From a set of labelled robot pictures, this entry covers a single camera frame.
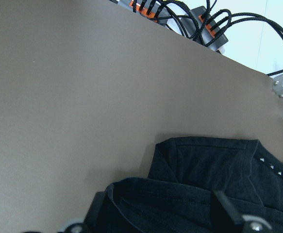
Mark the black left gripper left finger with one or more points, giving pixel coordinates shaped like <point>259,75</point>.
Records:
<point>89,223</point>

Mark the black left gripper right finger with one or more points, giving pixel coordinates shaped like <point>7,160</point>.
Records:
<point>225,218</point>

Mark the black printed t-shirt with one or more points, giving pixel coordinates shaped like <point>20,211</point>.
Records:
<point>175,197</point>

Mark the orange grey usb hub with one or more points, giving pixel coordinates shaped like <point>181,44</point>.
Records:
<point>150,9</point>
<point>207,34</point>

